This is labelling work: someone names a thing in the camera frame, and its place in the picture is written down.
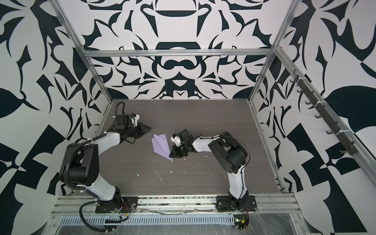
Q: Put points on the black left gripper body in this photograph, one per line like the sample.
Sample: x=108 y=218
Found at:
x=134 y=130

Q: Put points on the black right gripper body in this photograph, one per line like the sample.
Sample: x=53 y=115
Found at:
x=185 y=147

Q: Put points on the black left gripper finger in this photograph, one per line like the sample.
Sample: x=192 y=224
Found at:
x=143 y=129
x=131 y=139

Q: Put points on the lilac square paper sheet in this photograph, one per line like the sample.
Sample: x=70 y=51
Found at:
x=161 y=146

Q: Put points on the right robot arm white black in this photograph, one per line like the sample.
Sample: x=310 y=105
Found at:
x=229 y=153

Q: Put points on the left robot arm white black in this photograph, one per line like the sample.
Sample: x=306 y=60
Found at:
x=80 y=168

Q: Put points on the aluminium horizontal back bar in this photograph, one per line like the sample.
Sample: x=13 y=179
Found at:
x=182 y=52

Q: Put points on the small green circuit board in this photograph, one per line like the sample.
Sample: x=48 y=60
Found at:
x=240 y=222

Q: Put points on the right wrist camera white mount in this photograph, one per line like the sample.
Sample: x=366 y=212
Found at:
x=176 y=140

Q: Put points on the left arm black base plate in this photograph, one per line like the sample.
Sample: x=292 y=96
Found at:
x=117 y=205

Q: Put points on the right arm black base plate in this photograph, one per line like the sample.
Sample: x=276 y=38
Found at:
x=235 y=202

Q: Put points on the white slotted cable duct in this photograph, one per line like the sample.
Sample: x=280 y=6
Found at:
x=195 y=219

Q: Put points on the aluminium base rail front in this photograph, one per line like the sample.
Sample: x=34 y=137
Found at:
x=180 y=204

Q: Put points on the hook rail on right wall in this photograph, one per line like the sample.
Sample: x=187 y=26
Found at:
x=322 y=107

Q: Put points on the aluminium frame corner post left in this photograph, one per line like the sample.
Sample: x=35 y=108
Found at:
x=62 y=17

